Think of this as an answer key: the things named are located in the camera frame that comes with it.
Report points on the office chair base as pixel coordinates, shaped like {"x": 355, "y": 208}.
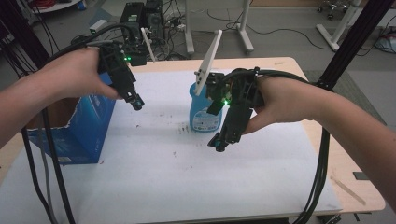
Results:
{"x": 334, "y": 5}

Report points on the person's right hand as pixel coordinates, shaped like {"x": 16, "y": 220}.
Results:
{"x": 280, "y": 99}

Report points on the black computer tower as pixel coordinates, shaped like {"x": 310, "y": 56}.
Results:
{"x": 141, "y": 18}

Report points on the white table mat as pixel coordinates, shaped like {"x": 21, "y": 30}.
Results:
{"x": 174, "y": 174}

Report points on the small white box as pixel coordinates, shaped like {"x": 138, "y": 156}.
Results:
{"x": 97, "y": 26}

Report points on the blue cardboard box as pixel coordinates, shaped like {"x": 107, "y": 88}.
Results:
{"x": 87, "y": 130}

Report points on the small black flat piece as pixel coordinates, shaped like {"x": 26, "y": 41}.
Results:
{"x": 361, "y": 175}

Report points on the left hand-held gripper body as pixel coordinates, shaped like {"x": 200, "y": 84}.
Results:
{"x": 116, "y": 67}

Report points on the white table stand leg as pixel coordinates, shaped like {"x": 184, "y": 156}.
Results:
{"x": 339, "y": 25}
{"x": 244, "y": 28}
{"x": 188, "y": 28}

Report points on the black metal frame post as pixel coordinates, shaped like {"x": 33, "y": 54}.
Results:
{"x": 351, "y": 43}

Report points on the person's left hand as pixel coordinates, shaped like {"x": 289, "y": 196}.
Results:
{"x": 74, "y": 73}

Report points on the blue plastic bottle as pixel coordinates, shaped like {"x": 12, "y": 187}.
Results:
{"x": 200, "y": 115}

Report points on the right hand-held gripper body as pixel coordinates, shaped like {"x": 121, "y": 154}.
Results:
{"x": 238, "y": 93}

